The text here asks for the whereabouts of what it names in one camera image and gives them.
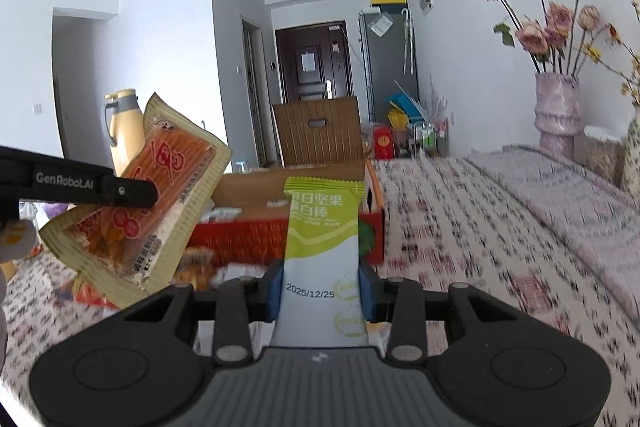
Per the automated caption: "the pink ribbed vase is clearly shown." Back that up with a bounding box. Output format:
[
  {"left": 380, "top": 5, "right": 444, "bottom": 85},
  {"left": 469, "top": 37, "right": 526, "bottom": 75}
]
[{"left": 534, "top": 72, "right": 582, "bottom": 158}]

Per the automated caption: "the grey patterned folded blanket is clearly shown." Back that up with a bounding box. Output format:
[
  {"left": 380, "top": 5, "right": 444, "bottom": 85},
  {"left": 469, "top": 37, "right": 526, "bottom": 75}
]
[{"left": 460, "top": 144, "right": 640, "bottom": 323}]

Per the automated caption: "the orange cream snack packet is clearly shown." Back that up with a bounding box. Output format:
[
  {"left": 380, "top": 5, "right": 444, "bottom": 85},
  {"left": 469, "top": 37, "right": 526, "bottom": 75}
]
[{"left": 39, "top": 93, "right": 233, "bottom": 310}]

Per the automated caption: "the purple tissue pack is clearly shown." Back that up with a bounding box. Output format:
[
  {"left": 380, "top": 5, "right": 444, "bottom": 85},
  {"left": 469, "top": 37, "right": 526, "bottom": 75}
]
[{"left": 20, "top": 202, "right": 69, "bottom": 221}]

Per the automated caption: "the grey refrigerator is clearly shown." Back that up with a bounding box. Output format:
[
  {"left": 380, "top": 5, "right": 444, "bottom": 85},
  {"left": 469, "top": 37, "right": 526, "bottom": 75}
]
[{"left": 358, "top": 7, "right": 420, "bottom": 122}]

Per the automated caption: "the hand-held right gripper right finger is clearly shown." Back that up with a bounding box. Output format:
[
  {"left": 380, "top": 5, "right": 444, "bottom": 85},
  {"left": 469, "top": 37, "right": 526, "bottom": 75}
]
[{"left": 356, "top": 263, "right": 521, "bottom": 365}]

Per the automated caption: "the printed tablecloth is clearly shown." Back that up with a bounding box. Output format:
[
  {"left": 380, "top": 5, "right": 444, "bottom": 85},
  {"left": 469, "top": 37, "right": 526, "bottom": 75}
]
[{"left": 0, "top": 154, "right": 640, "bottom": 427}]

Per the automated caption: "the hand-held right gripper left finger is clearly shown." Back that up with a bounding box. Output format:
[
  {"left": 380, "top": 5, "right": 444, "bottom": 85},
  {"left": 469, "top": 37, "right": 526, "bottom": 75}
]
[{"left": 120, "top": 261, "right": 286, "bottom": 368}]

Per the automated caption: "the dried pink rose bouquet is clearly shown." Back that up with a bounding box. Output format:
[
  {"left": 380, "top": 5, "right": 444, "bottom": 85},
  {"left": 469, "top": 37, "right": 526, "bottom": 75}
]
[{"left": 465, "top": 0, "right": 640, "bottom": 108}]

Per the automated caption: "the red cardboard box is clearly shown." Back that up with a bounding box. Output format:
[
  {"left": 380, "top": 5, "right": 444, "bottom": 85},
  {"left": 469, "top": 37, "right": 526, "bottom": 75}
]
[{"left": 187, "top": 159, "right": 386, "bottom": 267}]

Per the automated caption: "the dark brown entrance door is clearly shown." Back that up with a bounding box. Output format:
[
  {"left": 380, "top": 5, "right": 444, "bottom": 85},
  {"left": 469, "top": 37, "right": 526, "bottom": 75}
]
[{"left": 275, "top": 26, "right": 353, "bottom": 105}]

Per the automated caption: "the wooden chair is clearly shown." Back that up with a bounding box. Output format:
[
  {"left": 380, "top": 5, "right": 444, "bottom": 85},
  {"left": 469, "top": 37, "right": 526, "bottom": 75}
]
[{"left": 272, "top": 96, "right": 363, "bottom": 168}]

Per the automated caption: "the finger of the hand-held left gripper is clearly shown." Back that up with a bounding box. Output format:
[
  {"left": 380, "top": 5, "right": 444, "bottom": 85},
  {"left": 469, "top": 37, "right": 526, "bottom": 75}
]
[{"left": 100, "top": 177, "right": 160, "bottom": 209}]

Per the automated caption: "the yellow thermos jug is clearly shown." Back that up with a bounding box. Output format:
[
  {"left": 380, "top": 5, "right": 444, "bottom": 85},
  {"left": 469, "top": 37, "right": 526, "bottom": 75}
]
[{"left": 104, "top": 88, "right": 151, "bottom": 178}]

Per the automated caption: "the clear storage jar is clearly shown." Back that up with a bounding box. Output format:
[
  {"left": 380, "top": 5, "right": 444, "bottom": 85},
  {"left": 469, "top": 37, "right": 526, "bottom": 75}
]
[{"left": 582, "top": 126, "right": 627, "bottom": 188}]

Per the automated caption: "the red gift box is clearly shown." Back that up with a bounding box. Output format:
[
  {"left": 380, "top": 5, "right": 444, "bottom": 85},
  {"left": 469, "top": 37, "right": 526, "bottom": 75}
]
[{"left": 372, "top": 124, "right": 396, "bottom": 160}]

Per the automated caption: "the green white snack bar packet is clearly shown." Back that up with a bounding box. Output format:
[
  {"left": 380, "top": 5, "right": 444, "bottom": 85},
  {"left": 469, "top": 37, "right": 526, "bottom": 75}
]
[{"left": 282, "top": 177, "right": 368, "bottom": 350}]

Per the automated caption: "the wire storage rack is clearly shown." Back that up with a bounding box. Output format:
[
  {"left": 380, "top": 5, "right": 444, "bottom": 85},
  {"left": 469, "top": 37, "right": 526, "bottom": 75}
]
[{"left": 407, "top": 119, "right": 449, "bottom": 158}]

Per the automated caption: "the white feathery decoration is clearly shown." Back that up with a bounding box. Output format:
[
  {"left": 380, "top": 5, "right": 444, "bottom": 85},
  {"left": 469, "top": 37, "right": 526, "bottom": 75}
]
[{"left": 427, "top": 74, "right": 454, "bottom": 124}]

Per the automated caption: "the glass interior door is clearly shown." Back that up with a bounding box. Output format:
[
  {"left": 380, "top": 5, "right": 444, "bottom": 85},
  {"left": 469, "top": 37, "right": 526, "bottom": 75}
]
[{"left": 241, "top": 19, "right": 269, "bottom": 168}]

